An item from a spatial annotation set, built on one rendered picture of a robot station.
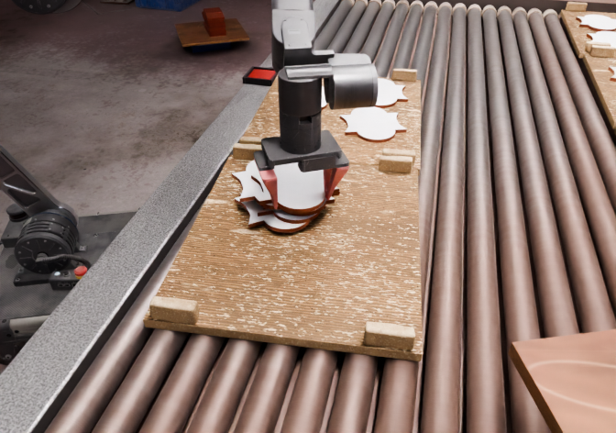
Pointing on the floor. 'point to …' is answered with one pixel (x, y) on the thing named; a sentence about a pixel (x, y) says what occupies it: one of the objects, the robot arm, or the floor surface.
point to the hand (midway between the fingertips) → (301, 197)
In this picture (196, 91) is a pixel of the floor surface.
